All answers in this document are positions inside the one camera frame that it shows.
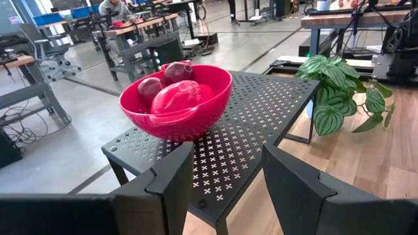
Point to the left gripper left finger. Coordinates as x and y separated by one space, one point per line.
160 202

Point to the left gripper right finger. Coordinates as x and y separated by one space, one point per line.
300 196

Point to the red colander bowl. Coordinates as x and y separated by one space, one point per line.
183 125

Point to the red orange mango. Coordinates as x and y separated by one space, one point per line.
181 96

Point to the black perforated metal shelf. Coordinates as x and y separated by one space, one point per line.
248 124

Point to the green leafy potted plant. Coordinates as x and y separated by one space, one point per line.
333 98

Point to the wooden top desk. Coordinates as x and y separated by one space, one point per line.
137 27

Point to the grey office chair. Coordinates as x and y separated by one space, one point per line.
52 55

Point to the person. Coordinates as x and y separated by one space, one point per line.
114 9

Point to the blue storage bin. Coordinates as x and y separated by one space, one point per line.
49 18

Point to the black rig frame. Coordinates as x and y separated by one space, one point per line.
281 63

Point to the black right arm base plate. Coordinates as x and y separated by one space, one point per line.
392 80

